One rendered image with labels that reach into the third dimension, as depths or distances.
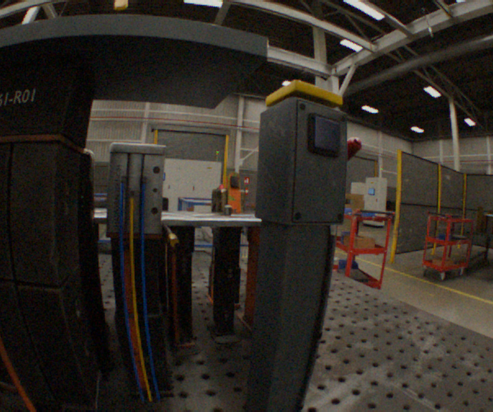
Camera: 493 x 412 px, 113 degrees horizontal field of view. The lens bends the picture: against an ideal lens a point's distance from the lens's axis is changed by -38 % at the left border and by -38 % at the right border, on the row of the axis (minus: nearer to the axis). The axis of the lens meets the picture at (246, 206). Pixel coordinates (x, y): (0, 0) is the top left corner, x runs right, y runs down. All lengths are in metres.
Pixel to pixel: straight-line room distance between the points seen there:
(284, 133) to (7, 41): 0.24
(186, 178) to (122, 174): 8.09
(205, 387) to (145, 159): 0.40
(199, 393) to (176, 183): 8.05
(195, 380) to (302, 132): 0.46
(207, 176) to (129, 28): 8.37
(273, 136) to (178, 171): 8.17
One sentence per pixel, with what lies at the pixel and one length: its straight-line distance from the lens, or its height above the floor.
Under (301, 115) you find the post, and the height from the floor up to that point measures 1.12.
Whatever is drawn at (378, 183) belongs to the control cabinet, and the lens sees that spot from 10.55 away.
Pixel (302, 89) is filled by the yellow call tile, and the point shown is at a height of 1.15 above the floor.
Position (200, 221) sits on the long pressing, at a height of 1.00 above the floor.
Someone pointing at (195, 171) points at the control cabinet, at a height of 1.65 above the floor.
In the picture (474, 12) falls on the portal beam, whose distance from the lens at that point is 3.53.
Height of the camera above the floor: 1.05
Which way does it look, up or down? 3 degrees down
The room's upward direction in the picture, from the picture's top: 3 degrees clockwise
